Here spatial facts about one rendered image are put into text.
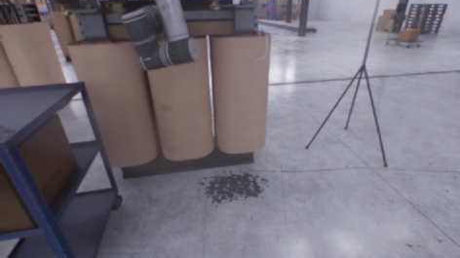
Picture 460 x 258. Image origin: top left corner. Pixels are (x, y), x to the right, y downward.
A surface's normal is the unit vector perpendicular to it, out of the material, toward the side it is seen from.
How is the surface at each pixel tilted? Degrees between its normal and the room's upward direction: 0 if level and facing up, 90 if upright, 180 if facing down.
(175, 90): 90
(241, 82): 90
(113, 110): 90
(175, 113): 90
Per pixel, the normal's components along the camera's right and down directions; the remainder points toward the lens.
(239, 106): 0.17, 0.42
